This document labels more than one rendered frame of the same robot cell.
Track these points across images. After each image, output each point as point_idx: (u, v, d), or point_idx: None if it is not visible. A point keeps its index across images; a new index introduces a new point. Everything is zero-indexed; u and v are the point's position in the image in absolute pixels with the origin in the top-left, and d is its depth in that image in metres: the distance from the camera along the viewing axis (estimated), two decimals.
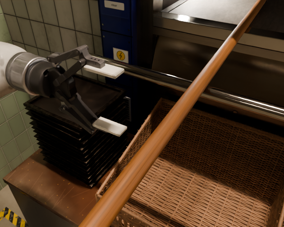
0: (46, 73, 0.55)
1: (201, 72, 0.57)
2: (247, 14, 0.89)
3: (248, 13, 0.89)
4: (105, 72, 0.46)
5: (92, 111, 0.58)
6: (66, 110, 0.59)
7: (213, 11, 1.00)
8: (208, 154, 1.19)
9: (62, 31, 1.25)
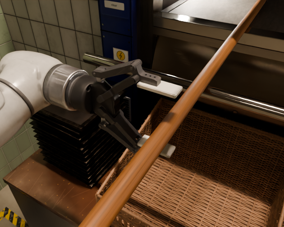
0: (89, 88, 0.50)
1: (201, 72, 0.57)
2: (247, 14, 0.89)
3: (248, 13, 0.89)
4: (163, 90, 0.41)
5: (135, 129, 0.54)
6: (107, 127, 0.54)
7: (213, 11, 1.00)
8: (208, 154, 1.19)
9: (62, 31, 1.25)
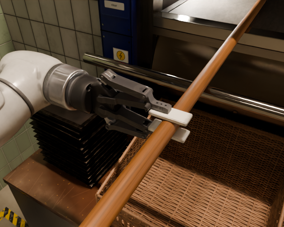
0: (89, 88, 0.50)
1: (201, 72, 0.57)
2: (247, 14, 0.89)
3: (248, 13, 0.89)
4: (174, 119, 0.43)
5: (141, 115, 0.51)
6: (112, 124, 0.53)
7: (213, 11, 1.00)
8: (208, 154, 1.19)
9: (62, 31, 1.25)
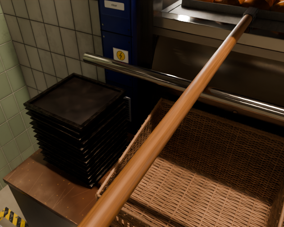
0: None
1: (131, 160, 0.37)
2: (222, 44, 0.68)
3: (223, 44, 0.68)
4: None
5: None
6: None
7: (213, 11, 1.00)
8: (208, 154, 1.19)
9: (62, 31, 1.25)
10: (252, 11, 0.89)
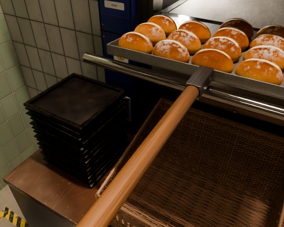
0: None
1: None
2: (108, 188, 0.33)
3: (110, 186, 0.33)
4: None
5: None
6: None
7: (213, 11, 1.00)
8: (208, 154, 1.19)
9: (62, 31, 1.25)
10: (201, 77, 0.54)
